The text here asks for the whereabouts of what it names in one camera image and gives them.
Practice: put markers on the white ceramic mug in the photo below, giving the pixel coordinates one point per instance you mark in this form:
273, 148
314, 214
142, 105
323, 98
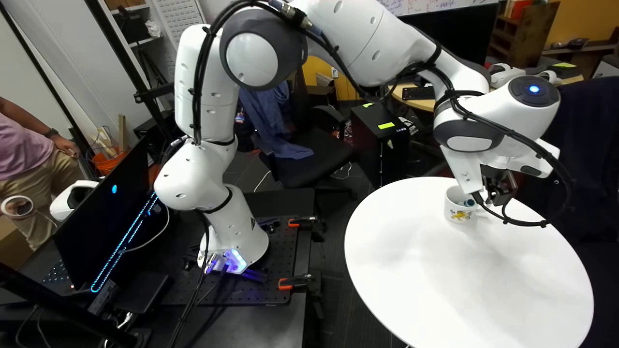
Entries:
459, 206

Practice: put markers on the black computer tower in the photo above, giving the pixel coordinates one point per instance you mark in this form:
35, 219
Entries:
379, 144

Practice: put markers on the person in pink shirt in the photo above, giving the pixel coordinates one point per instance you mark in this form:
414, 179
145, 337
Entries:
35, 159

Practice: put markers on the orange handled clamp upper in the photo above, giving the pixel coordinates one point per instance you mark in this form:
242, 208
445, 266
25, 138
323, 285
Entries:
310, 225

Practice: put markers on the black perforated robot base table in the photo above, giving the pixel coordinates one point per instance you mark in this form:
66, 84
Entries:
184, 273

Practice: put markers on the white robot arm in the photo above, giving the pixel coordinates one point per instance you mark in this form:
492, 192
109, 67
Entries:
263, 43

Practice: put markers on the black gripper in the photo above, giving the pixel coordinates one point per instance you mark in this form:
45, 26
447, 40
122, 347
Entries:
497, 186

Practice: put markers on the round white table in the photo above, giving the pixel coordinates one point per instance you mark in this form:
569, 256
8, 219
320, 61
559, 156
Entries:
436, 279

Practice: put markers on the blue cloth on chair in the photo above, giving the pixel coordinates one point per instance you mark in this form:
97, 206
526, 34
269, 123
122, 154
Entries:
269, 113

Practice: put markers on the orange handled clamp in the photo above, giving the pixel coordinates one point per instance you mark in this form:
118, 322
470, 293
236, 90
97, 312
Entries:
308, 283
310, 225

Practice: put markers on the black laptop screen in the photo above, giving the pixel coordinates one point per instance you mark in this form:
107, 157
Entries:
95, 237

